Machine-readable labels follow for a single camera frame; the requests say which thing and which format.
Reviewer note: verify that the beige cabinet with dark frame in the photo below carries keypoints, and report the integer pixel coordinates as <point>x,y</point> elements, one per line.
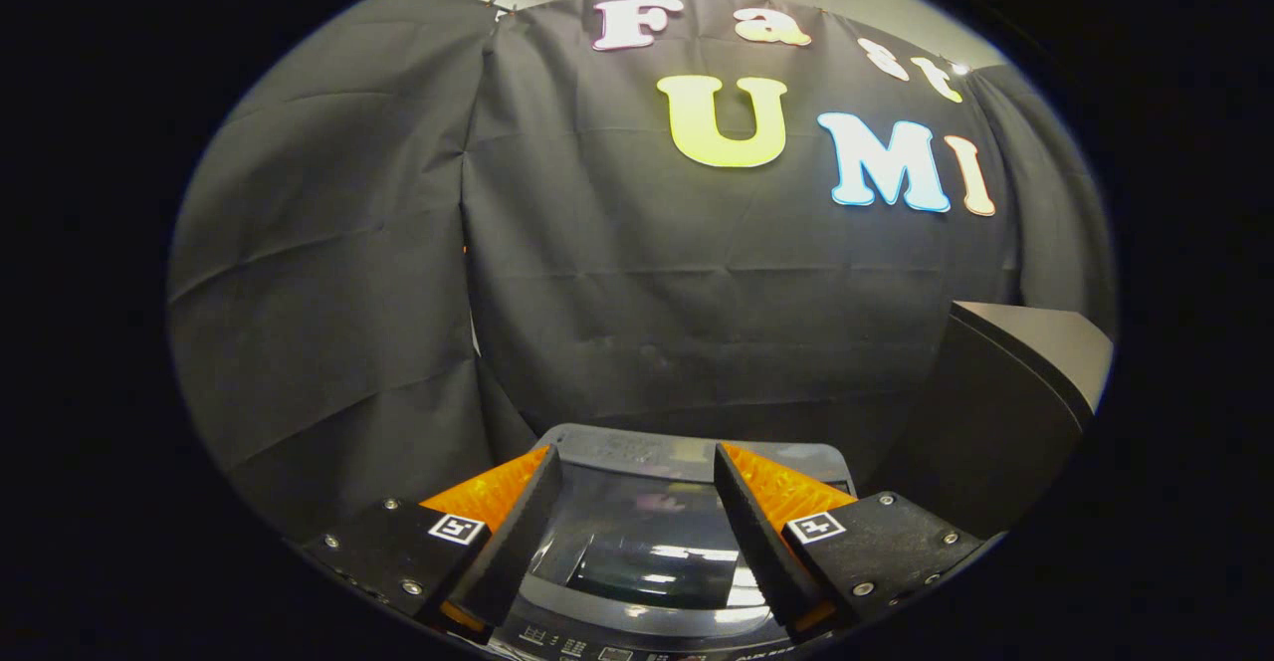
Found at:
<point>995,412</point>

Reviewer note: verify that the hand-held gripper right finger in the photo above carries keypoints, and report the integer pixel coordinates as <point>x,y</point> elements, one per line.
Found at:
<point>756,542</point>

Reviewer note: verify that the grey washing machine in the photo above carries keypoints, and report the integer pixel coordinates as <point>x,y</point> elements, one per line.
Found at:
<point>557,641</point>

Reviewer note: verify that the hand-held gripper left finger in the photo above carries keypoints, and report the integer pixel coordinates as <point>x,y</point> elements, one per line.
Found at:
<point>513,537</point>

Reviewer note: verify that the black backdrop cloth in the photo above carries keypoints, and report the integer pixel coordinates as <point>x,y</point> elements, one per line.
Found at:
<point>328,273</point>

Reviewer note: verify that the dark glass washing machine lid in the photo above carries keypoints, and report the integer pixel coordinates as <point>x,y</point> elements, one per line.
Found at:
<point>647,542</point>

